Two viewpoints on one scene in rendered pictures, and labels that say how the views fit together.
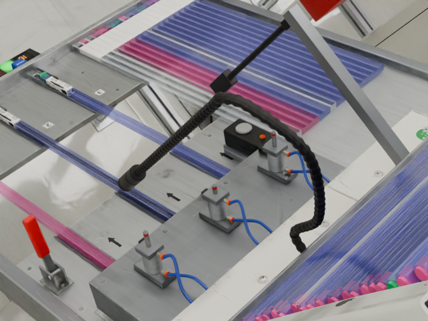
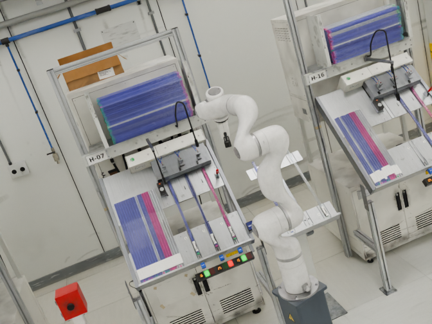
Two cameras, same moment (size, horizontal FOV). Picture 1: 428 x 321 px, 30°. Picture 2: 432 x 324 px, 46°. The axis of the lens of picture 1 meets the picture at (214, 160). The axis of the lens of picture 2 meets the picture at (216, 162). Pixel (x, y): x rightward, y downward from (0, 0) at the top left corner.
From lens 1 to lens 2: 2.89 m
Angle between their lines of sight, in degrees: 78
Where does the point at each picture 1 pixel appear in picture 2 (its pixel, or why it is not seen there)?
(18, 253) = not seen: outside the picture
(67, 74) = (191, 253)
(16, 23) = not seen: outside the picture
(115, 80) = (179, 241)
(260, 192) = (170, 165)
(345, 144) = (141, 184)
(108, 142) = not seen: outside the picture
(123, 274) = (204, 158)
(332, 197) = (159, 152)
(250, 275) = (183, 143)
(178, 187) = (182, 189)
